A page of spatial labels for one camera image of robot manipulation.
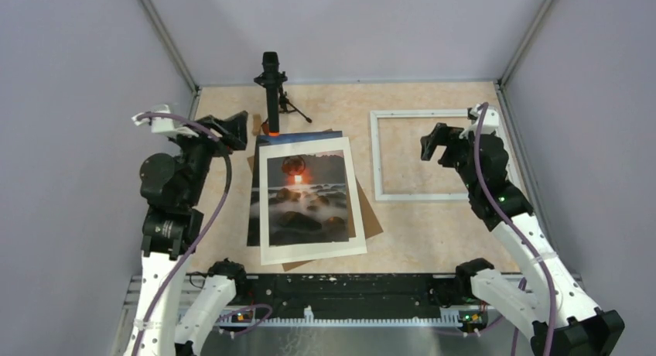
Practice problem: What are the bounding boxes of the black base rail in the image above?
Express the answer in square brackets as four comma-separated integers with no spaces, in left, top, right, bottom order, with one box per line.
[200,272,506,324]

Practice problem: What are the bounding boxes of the sunset seascape photo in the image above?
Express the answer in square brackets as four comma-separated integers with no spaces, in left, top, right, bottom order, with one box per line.
[247,131,361,247]

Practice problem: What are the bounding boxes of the small wooden block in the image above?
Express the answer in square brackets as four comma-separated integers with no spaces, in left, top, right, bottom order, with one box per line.
[251,114,263,136]

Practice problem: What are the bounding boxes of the white photo mat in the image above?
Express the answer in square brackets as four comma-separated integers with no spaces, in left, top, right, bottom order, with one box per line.
[259,136,367,265]

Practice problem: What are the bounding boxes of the brown backing board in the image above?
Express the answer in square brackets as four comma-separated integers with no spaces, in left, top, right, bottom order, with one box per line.
[247,181,384,272]

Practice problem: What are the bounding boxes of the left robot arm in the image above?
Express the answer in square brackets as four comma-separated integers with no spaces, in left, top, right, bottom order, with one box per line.
[125,104,248,355]

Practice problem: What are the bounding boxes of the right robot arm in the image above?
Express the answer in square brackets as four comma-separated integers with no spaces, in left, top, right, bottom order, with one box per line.
[420,102,625,355]

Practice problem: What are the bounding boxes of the white picture frame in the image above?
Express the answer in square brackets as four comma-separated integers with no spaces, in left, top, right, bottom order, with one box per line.
[370,108,524,203]

